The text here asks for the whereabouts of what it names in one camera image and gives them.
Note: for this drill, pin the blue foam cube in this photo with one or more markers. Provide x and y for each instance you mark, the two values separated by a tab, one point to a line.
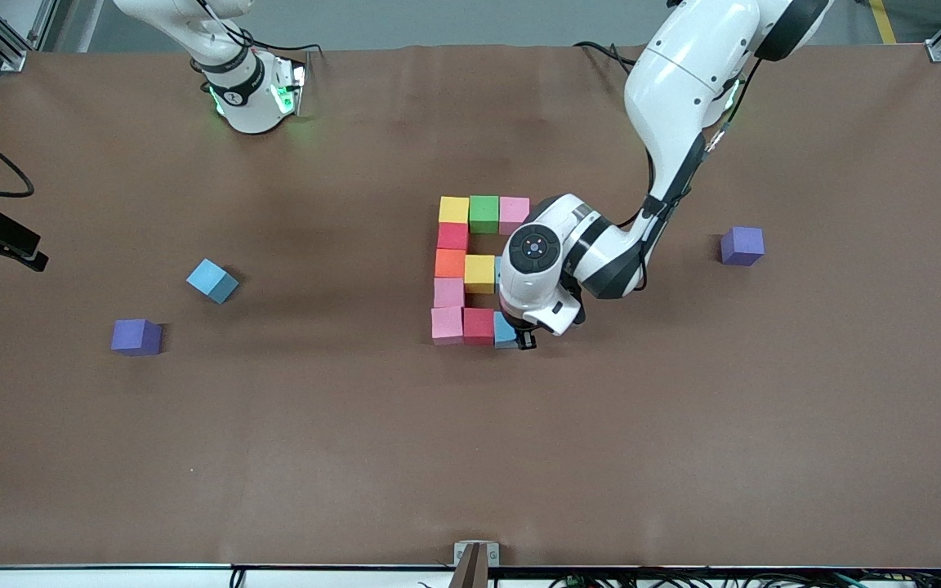
497	269
211	280
503	331

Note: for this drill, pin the orange foam cube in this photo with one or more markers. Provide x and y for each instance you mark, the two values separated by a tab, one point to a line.
450	263

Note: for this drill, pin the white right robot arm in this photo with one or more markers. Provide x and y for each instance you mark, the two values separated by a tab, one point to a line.
250	98

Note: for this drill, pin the purple foam cube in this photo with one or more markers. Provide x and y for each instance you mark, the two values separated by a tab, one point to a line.
136	336
742	246

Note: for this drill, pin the green foam cube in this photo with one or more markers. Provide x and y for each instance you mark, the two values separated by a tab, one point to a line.
484	214

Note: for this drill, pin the red foam cube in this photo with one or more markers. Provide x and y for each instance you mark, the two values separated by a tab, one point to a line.
479	325
452	236

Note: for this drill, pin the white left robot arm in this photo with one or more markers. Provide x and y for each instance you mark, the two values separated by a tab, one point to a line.
683	90

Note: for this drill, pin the yellow foam cube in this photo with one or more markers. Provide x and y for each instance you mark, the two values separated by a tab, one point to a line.
479	273
454	210

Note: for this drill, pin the brown table cover mat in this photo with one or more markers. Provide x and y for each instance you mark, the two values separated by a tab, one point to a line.
470	457

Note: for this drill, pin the pink foam cube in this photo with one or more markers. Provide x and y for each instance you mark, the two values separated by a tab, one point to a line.
449	292
511	212
447	325

